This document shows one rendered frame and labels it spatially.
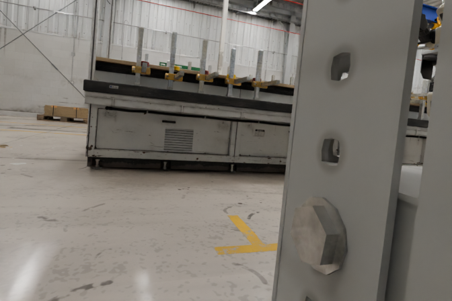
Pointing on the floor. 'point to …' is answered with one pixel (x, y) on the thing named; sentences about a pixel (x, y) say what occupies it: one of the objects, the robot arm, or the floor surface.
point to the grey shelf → (365, 144)
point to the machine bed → (197, 131)
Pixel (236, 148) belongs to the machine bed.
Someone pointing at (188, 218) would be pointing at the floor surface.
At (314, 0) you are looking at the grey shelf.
